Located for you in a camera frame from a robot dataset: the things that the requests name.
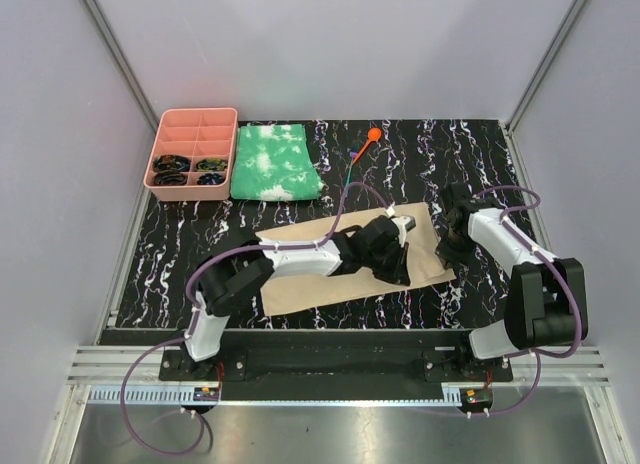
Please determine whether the yellow green coiled band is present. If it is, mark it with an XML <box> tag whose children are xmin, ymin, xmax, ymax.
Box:
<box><xmin>195</xmin><ymin>157</ymin><xmax>228</xmax><ymax>172</ymax></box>

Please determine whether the blue coiled band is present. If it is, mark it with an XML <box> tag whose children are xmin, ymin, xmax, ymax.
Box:
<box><xmin>196</xmin><ymin>173</ymin><xmax>225</xmax><ymax>186</ymax></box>

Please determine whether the orange plastic spoon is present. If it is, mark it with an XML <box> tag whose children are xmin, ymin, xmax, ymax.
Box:
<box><xmin>353</xmin><ymin>127</ymin><xmax>382</xmax><ymax>162</ymax></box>

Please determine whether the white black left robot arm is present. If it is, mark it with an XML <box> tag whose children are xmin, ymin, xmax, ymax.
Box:
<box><xmin>180</xmin><ymin>215</ymin><xmax>416</xmax><ymax>380</ymax></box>

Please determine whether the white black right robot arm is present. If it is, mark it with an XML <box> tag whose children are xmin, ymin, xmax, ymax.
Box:
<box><xmin>436</xmin><ymin>183</ymin><xmax>588</xmax><ymax>381</ymax></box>

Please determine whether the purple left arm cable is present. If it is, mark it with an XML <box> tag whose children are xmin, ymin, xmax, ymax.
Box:
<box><xmin>117</xmin><ymin>181</ymin><xmax>401</xmax><ymax>459</ymax></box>

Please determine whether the dark coiled band top-left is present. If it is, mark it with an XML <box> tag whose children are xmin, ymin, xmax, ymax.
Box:
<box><xmin>152</xmin><ymin>154</ymin><xmax>191</xmax><ymax>173</ymax></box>

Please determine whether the aluminium front frame rail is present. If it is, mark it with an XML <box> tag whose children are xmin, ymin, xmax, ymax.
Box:
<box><xmin>67</xmin><ymin>344</ymin><xmax>609</xmax><ymax>407</ymax></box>

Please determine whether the beige cloth napkin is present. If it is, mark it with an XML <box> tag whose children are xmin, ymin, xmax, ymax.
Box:
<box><xmin>260</xmin><ymin>202</ymin><xmax>455</xmax><ymax>316</ymax></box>

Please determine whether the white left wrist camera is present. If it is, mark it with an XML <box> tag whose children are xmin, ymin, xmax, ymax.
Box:
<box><xmin>392</xmin><ymin>215</ymin><xmax>416</xmax><ymax>246</ymax></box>

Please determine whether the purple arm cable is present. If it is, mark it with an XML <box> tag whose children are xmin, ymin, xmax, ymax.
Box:
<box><xmin>117</xmin><ymin>181</ymin><xmax>401</xmax><ymax>459</ymax></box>
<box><xmin>462</xmin><ymin>185</ymin><xmax>586</xmax><ymax>418</ymax></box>

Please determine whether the green white tie-dye cloth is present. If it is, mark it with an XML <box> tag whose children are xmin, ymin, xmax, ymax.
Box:
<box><xmin>230</xmin><ymin>124</ymin><xmax>324</xmax><ymax>202</ymax></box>

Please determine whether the teal plastic utensil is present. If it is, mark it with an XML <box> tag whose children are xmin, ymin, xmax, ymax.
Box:
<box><xmin>344</xmin><ymin>158</ymin><xmax>355</xmax><ymax>189</ymax></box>

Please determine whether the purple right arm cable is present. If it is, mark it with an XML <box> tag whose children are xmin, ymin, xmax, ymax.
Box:
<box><xmin>462</xmin><ymin>185</ymin><xmax>586</xmax><ymax>418</ymax></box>

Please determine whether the dark coiled band bottom-left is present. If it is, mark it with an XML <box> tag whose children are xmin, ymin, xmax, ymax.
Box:
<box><xmin>152</xmin><ymin>171</ymin><xmax>188</xmax><ymax>187</ymax></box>

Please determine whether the pink compartment tray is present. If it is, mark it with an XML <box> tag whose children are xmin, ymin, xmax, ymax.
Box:
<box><xmin>144</xmin><ymin>107</ymin><xmax>239</xmax><ymax>202</ymax></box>

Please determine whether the black marble pattern mat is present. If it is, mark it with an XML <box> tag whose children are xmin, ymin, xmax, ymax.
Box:
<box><xmin>112</xmin><ymin>119</ymin><xmax>540</xmax><ymax>330</ymax></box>

